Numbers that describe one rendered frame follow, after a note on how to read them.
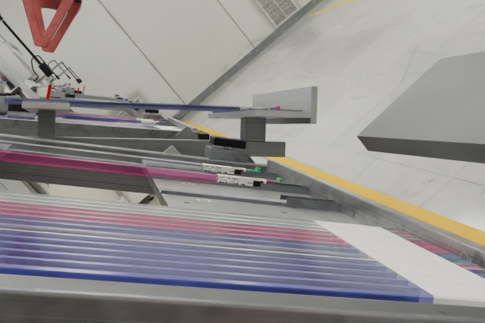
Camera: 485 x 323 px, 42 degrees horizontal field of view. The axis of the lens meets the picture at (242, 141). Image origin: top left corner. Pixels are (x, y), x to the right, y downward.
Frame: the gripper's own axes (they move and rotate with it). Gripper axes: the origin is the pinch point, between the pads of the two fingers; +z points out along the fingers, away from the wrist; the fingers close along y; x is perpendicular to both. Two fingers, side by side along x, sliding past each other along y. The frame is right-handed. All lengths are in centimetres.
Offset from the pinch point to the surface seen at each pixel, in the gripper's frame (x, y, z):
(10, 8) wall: -121, -747, -83
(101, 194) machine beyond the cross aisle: 14, -441, 86
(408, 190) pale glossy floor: 119, -126, 23
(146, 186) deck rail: 15.9, -8.5, 17.9
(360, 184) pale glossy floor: 115, -162, 27
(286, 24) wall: 228, -750, -124
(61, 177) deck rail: 3.8, -8.3, 17.9
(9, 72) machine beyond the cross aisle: -67, -435, -1
